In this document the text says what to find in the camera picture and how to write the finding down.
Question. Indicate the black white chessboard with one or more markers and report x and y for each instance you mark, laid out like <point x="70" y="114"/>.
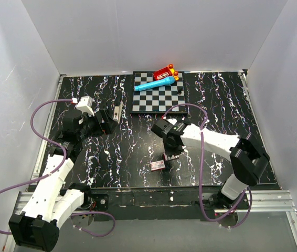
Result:
<point x="158" y="100"/>

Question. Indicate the red white staple box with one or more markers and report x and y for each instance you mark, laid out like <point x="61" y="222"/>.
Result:
<point x="157" y="165"/>

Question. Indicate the black silver stapler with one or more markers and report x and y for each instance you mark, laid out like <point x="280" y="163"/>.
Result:
<point x="117" y="111"/>

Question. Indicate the red yellow toy bus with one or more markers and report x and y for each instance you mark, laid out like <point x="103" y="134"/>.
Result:
<point x="165" y="72"/>

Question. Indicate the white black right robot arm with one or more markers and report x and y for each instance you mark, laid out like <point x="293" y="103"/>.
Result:
<point x="246" y="154"/>

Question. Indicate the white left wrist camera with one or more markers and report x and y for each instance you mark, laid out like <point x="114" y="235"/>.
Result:
<point x="84" y="105"/>

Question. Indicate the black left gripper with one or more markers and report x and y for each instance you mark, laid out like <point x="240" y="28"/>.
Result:
<point x="107" y="127"/>

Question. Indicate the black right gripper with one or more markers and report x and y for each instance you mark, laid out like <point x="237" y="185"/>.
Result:
<point x="170" y="152"/>

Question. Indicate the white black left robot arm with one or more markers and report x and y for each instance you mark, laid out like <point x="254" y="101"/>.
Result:
<point x="38" y="224"/>

